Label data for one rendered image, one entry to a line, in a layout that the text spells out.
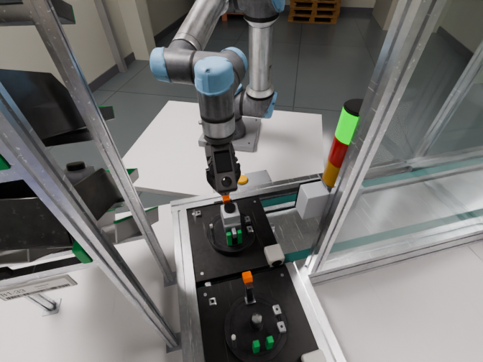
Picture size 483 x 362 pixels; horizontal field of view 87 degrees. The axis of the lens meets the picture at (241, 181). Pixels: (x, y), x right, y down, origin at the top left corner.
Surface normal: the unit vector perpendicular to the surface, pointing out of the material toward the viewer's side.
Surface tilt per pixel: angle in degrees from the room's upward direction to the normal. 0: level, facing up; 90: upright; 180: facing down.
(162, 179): 0
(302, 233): 0
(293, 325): 0
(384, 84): 90
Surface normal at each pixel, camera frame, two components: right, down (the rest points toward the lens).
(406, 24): -0.97, 0.18
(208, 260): -0.01, -0.70
